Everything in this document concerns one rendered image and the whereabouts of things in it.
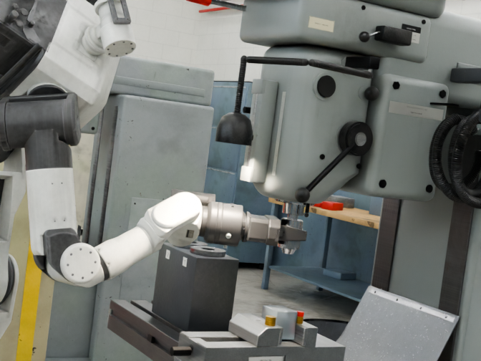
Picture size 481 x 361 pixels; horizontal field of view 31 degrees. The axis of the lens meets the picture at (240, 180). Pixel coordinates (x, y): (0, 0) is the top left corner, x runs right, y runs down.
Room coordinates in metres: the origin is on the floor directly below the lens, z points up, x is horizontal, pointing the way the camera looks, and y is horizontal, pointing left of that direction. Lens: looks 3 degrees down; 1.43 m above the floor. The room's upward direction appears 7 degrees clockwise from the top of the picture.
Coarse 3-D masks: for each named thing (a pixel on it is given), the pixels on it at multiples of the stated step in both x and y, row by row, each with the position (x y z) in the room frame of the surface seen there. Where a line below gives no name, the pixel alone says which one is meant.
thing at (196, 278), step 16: (160, 256) 2.22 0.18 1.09; (176, 256) 2.14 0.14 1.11; (192, 256) 2.07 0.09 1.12; (208, 256) 2.08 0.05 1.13; (224, 256) 2.11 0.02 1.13; (160, 272) 2.21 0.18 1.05; (176, 272) 2.13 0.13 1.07; (192, 272) 2.06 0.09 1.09; (208, 272) 2.06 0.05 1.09; (224, 272) 2.09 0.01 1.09; (160, 288) 2.20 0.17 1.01; (176, 288) 2.12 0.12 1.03; (192, 288) 2.05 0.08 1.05; (208, 288) 2.07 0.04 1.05; (224, 288) 2.09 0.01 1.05; (160, 304) 2.19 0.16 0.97; (176, 304) 2.11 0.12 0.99; (192, 304) 2.05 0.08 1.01; (208, 304) 2.07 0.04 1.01; (224, 304) 2.09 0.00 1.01; (176, 320) 2.10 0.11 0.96; (192, 320) 2.05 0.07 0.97; (208, 320) 2.07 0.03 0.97; (224, 320) 2.09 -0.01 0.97
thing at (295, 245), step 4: (284, 224) 1.80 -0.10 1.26; (288, 224) 1.79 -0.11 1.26; (300, 228) 1.80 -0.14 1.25; (280, 244) 1.80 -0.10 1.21; (284, 244) 1.79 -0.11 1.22; (288, 244) 1.79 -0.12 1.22; (292, 244) 1.79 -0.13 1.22; (296, 244) 1.80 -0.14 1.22; (284, 248) 1.79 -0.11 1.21; (288, 248) 1.79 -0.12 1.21; (292, 248) 1.79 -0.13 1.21; (296, 248) 1.80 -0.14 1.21
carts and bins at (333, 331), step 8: (304, 320) 3.91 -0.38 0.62; (312, 320) 3.94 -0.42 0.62; (320, 320) 3.97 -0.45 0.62; (328, 320) 3.98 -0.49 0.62; (336, 320) 3.98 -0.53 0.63; (320, 328) 3.96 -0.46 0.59; (328, 328) 3.97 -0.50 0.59; (336, 328) 3.98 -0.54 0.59; (344, 328) 3.98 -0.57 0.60; (328, 336) 3.97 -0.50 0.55; (336, 336) 3.97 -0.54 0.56
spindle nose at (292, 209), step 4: (284, 204) 1.80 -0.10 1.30; (288, 204) 1.80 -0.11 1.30; (292, 204) 1.79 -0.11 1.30; (284, 208) 1.80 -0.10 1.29; (288, 208) 1.79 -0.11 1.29; (292, 208) 1.79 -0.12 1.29; (296, 208) 1.79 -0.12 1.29; (300, 208) 1.80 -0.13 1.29; (284, 212) 1.80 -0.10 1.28; (288, 212) 1.79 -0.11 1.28; (292, 212) 1.79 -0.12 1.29; (296, 212) 1.79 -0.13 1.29; (300, 212) 1.80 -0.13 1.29
